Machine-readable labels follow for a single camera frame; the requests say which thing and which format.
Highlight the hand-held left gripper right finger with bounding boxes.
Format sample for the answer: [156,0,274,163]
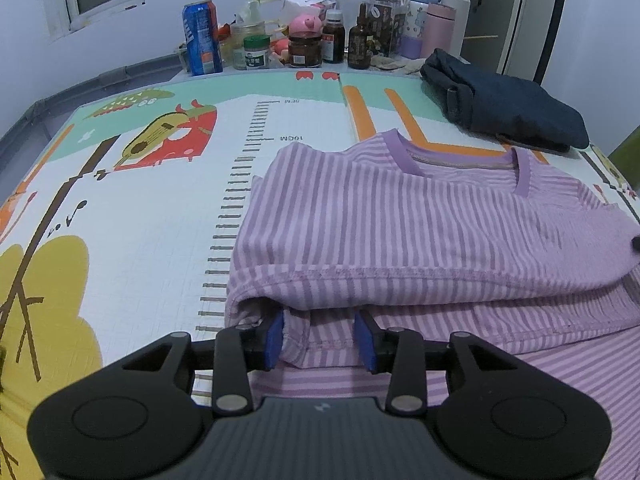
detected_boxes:
[354,311,521,415]

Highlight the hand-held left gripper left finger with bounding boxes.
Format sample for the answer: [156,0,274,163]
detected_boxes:
[122,310,286,416]

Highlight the purple striped shirt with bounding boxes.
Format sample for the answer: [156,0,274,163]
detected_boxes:
[225,129,640,480]

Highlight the folded navy clothes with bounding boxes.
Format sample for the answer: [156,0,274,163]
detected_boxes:
[419,48,592,155]

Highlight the green chair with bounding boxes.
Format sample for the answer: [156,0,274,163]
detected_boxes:
[611,127,640,188]

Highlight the printed cartoon play mat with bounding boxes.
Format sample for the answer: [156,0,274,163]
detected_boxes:
[0,67,640,480]

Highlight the green cap jar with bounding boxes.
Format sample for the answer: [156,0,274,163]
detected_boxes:
[244,35,271,71]

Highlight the dark sauce jar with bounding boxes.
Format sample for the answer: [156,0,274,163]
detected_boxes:
[288,32,323,68]

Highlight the pink thermos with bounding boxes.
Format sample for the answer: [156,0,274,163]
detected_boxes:
[422,2,457,59]

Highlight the clear plastic jar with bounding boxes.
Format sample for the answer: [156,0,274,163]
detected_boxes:
[230,20,266,68]

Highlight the brown dropper bottle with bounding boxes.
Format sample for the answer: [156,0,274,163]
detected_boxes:
[347,4,373,70]

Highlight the white thermos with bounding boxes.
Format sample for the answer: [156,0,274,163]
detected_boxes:
[442,0,473,61]

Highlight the brown bottle red label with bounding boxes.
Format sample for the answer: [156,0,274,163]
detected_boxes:
[322,10,347,64]

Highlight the blue snack can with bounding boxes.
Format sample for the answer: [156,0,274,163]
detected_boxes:
[182,2,224,77]

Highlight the purple kids bottle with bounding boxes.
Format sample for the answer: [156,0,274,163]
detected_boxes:
[400,0,441,59]

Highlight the pink pig toy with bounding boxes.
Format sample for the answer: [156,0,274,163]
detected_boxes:
[290,14,323,36]

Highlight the patterned gift bag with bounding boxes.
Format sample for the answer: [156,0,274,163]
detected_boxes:
[370,0,410,58]

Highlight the green spray bottle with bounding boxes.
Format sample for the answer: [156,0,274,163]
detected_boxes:
[245,0,272,23]

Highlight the tissue box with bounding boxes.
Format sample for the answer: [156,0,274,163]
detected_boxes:
[282,0,337,23]

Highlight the grey padded rail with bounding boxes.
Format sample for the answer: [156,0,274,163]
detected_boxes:
[0,52,188,141]

